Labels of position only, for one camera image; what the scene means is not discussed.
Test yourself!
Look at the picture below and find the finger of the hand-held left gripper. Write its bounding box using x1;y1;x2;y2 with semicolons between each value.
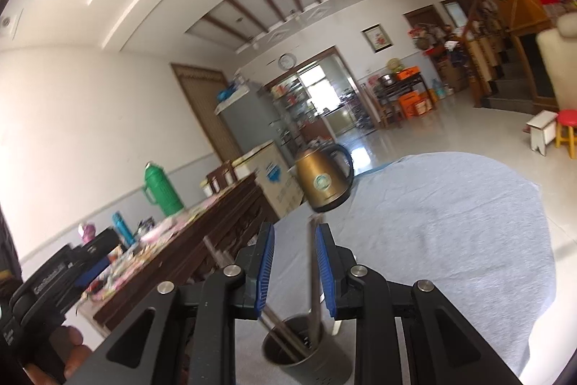
73;228;121;292

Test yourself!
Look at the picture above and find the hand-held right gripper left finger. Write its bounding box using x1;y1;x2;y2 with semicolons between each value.
91;222;277;385

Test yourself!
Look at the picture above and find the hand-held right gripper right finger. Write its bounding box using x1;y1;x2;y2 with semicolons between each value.
314;223;524;385

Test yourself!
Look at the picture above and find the single dark metal chopstick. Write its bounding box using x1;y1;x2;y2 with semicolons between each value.
305;214;322;334

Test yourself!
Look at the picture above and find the bundle of dark chopsticks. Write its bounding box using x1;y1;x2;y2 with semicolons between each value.
202;234;316;364

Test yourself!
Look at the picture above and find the dark metal utensil holder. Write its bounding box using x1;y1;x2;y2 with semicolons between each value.
261;315;355;385

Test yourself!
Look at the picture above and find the person's left hand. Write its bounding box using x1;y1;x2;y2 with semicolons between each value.
25;324;95;385

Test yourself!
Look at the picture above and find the blue water bottle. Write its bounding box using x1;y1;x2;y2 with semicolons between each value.
111;211;136;249

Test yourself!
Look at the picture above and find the pink checked table runner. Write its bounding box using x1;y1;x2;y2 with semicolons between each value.
83;198;235;305

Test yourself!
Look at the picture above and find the carved wooden sideboard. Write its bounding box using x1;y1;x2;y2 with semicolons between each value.
76;175;281;332

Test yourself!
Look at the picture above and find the green thermos flask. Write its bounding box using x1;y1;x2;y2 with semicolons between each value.
143;161;185;218

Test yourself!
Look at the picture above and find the bronze electric kettle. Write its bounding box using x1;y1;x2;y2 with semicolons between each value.
295;143;355;213

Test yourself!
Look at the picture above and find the wooden chair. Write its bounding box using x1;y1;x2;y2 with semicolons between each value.
206;161;238;193

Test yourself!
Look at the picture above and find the grey-blue table cloth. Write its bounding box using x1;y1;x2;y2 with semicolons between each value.
233;152;558;385

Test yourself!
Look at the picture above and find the grey refrigerator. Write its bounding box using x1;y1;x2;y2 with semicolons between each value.
213;80;295;170

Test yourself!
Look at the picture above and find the kitchen shelf rack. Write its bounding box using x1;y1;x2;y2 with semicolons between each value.
269;76;323;142

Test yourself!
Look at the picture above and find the orange cardboard box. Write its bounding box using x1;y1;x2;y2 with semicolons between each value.
398;92;434;118

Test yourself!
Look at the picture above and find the dark wooden side table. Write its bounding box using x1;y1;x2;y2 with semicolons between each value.
373;71;434;130

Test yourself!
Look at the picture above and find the small white stool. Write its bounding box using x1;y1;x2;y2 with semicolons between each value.
526;110;560;158

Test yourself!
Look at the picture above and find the wooden staircase railing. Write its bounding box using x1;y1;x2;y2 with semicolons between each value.
455;0;560;113

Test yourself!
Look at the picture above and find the red and yellow stool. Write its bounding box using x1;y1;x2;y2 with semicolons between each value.
555;108;577;161

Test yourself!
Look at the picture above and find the cream chair back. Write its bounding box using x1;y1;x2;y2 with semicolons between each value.
536;12;577;113

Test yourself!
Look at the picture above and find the framed wall picture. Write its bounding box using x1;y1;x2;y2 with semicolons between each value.
361;23;392;54

